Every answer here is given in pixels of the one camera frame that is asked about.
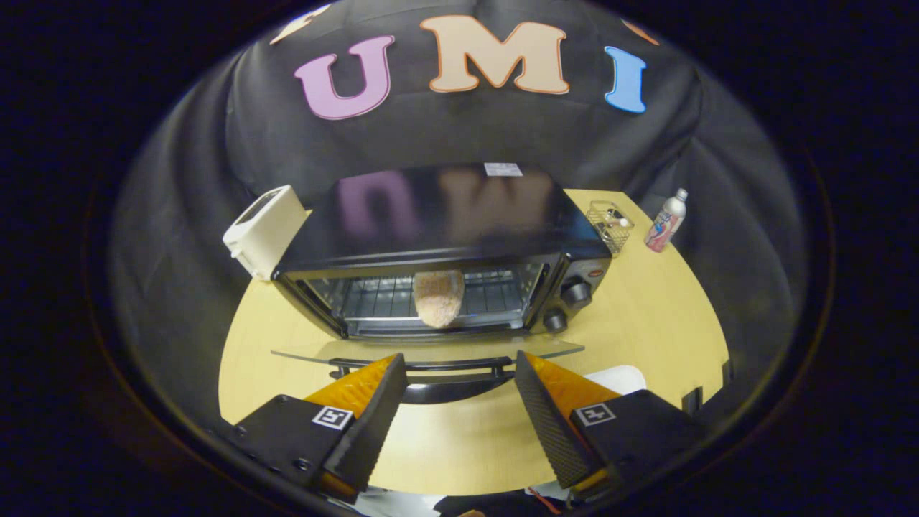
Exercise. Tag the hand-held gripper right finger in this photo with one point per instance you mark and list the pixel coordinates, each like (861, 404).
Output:
(546, 424)

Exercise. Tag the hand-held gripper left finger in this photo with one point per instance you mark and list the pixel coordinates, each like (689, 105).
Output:
(370, 427)

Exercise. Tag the black toaster oven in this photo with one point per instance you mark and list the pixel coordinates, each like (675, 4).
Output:
(445, 215)

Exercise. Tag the white bread toaster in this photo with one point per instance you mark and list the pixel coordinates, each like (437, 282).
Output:
(269, 230)

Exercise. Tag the white square plate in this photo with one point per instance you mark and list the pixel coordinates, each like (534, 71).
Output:
(621, 377)

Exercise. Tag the pink and white bottle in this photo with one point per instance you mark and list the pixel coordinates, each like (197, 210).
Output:
(664, 222)

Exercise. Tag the black backdrop cloth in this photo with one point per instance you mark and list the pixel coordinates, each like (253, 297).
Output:
(187, 187)

